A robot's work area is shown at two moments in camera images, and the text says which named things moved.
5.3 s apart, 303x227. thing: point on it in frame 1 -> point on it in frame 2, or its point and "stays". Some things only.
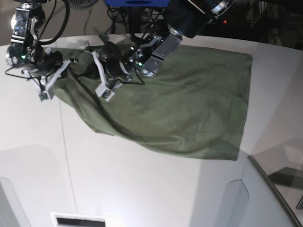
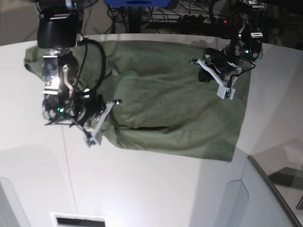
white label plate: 60,219 stays
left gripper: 45,62 -> 85,108
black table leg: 135,13 stays
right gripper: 117,66 -> 229,57
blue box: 147,3 stays
